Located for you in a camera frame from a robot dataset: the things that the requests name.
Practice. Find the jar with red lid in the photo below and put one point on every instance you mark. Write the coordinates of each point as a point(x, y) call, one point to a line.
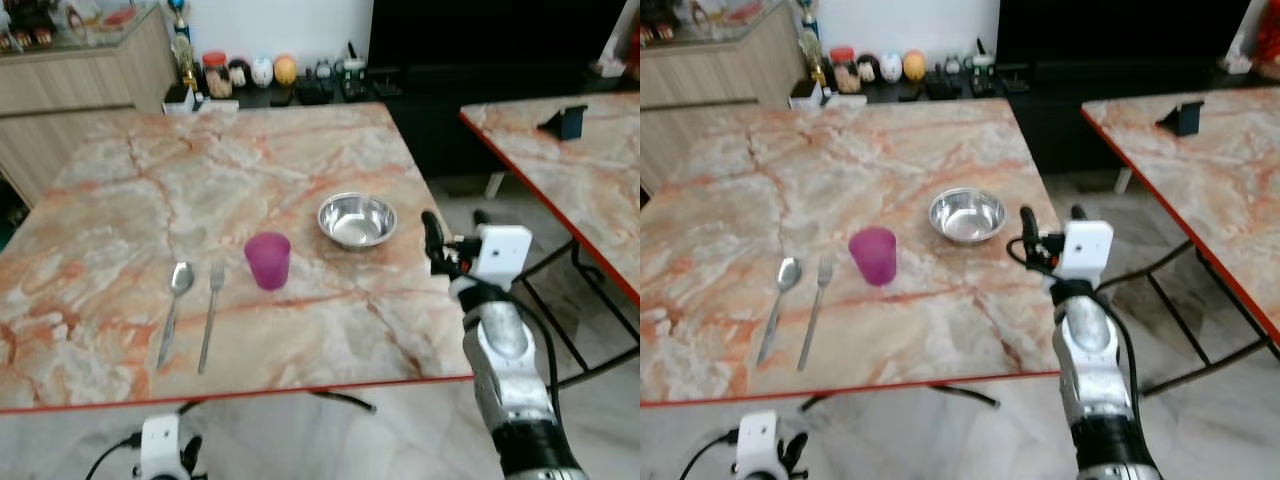
point(217, 78)
point(845, 72)

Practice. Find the black phone stand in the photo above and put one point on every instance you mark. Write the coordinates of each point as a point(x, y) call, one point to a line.
point(568, 123)
point(1186, 118)

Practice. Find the black television console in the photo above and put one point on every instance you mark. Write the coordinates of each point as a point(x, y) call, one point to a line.
point(450, 110)
point(1050, 110)

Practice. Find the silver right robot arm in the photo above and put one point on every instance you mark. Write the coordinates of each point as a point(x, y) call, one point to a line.
point(510, 380)
point(1095, 380)

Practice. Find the white round figurine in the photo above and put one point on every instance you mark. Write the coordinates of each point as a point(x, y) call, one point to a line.
point(261, 72)
point(891, 67)

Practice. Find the marble table with black frame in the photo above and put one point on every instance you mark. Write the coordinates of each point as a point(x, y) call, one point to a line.
point(580, 180)
point(1200, 190)

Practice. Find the orange round figurine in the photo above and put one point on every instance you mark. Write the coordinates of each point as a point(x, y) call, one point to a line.
point(285, 70)
point(914, 65)

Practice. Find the steel fork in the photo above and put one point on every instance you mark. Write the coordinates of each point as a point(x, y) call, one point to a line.
point(815, 315)
point(210, 315)

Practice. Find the steel spoon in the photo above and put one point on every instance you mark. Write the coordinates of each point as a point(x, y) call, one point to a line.
point(789, 273)
point(180, 278)

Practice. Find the stainless steel bowl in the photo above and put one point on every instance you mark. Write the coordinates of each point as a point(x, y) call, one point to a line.
point(968, 217)
point(357, 222)

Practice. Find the white box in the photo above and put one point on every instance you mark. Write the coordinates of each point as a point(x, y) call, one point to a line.
point(808, 97)
point(185, 102)

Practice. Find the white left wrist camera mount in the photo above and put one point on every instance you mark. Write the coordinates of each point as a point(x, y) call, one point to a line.
point(757, 442)
point(159, 445)

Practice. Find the golden trophy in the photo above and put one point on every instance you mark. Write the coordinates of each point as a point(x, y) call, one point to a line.
point(183, 55)
point(812, 50)

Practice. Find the black television screen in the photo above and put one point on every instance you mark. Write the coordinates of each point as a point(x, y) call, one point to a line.
point(490, 30)
point(1110, 28)

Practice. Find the dark round figurine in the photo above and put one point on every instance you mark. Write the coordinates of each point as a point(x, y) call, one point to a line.
point(240, 75)
point(869, 70)

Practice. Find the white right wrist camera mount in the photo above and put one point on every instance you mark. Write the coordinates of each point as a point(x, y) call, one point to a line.
point(502, 252)
point(1088, 248)

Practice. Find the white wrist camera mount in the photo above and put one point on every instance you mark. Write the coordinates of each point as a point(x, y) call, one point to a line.
point(757, 442)
point(159, 445)
point(1088, 248)
point(502, 252)

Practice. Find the light wooden cabinet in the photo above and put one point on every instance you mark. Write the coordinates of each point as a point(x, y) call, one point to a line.
point(70, 90)
point(700, 90)

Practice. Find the purple plastic cup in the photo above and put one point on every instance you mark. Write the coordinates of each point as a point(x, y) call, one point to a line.
point(873, 259)
point(268, 264)

